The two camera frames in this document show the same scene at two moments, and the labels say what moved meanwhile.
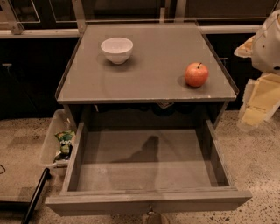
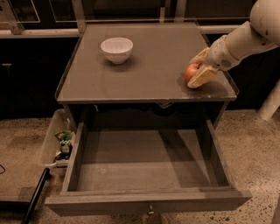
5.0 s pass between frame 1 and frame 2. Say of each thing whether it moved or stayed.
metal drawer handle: stayed
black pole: stayed
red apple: stayed
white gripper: moved
